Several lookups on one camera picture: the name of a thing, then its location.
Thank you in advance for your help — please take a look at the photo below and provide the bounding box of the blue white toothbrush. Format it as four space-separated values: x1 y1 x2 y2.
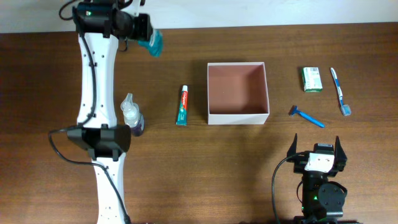
330 67 351 116

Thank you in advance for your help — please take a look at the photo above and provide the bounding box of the red green toothpaste tube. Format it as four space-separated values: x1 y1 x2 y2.
176 85 188 126

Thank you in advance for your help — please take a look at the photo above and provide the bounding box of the blue disposable razor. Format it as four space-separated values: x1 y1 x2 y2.
289 105 325 128

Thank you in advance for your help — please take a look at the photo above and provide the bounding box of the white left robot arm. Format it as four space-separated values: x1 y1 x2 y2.
67 0 154 223

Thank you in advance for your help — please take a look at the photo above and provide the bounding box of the clear purple spray bottle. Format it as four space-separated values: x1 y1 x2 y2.
121 93 145 137

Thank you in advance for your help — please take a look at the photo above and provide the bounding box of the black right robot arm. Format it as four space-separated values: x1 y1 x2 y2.
287 137 348 223

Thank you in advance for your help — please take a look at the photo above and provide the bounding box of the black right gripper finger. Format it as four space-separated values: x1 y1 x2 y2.
335 136 346 159
287 134 298 157

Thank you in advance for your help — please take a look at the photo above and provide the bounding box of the blue mouthwash bottle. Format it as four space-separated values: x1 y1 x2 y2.
138 29 164 57

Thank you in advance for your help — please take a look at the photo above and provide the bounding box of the green white soap box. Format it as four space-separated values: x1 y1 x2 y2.
302 67 323 93

